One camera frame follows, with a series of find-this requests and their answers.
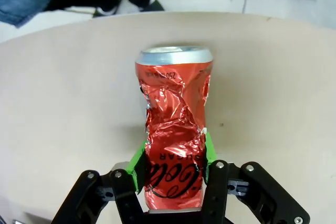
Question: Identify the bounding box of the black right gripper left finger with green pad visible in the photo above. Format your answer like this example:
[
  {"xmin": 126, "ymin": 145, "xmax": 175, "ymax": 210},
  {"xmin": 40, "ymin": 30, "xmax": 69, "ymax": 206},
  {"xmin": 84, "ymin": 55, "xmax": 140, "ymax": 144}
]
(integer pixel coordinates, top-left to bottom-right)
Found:
[{"xmin": 51, "ymin": 140, "xmax": 148, "ymax": 224}]

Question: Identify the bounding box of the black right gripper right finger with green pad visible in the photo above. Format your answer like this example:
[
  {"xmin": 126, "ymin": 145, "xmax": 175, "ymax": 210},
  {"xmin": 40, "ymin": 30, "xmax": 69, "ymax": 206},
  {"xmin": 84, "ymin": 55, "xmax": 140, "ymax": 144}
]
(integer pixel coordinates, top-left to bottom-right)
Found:
[{"xmin": 199, "ymin": 129, "xmax": 311, "ymax": 224}]

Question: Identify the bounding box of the crushed red cola can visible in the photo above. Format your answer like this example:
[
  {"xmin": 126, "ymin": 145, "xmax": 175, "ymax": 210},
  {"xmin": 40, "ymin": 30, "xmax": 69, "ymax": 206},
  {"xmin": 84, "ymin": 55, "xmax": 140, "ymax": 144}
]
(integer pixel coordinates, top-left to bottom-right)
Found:
[{"xmin": 134, "ymin": 45, "xmax": 214, "ymax": 212}]

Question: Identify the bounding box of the black shoe white sole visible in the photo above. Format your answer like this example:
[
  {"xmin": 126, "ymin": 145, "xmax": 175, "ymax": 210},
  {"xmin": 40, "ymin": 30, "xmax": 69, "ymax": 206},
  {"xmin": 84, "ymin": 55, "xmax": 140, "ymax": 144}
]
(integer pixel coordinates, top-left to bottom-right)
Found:
[{"xmin": 91, "ymin": 0, "xmax": 165, "ymax": 19}]

